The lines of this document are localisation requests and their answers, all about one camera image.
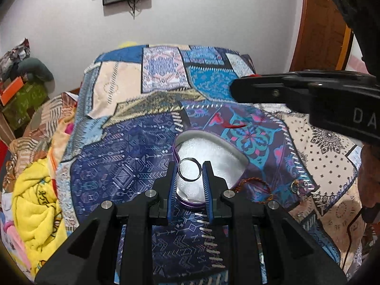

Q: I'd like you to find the brown beaded bracelet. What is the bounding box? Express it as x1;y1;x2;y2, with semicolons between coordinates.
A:
231;177;274;205

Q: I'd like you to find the red cord bracelet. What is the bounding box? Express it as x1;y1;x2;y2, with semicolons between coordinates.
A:
222;115;267;130

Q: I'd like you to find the large silver bangle ring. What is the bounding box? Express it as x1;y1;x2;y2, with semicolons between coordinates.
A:
178;157;204;182

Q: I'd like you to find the purple heart-shaped jewelry box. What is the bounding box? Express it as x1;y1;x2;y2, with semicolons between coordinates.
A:
172;129;250;209

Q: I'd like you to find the yellow blanket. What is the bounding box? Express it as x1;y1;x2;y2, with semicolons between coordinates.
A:
12;158;67;276

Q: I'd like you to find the pink plush toy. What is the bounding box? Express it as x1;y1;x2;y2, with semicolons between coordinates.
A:
1;221;31;272

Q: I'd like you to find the striped brown blanket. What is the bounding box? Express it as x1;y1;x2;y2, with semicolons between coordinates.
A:
3;93;77;193

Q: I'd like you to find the blue patchwork patterned cloth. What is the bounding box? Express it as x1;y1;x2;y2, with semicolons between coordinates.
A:
57;45;365;284

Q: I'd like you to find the green patterned box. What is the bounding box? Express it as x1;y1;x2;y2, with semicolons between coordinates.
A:
2;82;48;131

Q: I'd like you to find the orange shoe box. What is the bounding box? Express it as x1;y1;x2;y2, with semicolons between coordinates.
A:
1;76;24;105

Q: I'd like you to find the grey pillow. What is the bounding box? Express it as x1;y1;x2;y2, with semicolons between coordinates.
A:
17;57;54;82

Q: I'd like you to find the yellow round object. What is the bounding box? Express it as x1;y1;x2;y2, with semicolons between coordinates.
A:
119;41;138;49

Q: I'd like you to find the pile of clothes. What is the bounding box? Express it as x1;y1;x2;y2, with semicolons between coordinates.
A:
1;38;30;80

